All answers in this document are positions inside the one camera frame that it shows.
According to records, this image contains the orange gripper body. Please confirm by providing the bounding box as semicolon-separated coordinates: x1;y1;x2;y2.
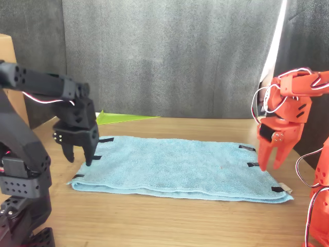
257;115;305;148

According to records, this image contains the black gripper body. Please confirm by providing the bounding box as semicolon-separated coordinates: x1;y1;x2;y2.
52;120;100;149

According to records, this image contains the light blue microfiber towel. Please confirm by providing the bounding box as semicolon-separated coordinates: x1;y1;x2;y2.
66;135;294;204

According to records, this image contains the grey fabric backdrop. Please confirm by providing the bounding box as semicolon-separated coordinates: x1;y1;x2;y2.
0;0;329;170

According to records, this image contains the black arm servo wire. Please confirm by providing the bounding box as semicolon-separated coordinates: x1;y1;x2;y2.
22;91;77;106

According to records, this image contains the brown cardboard box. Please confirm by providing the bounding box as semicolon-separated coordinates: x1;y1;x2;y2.
0;33;30;129

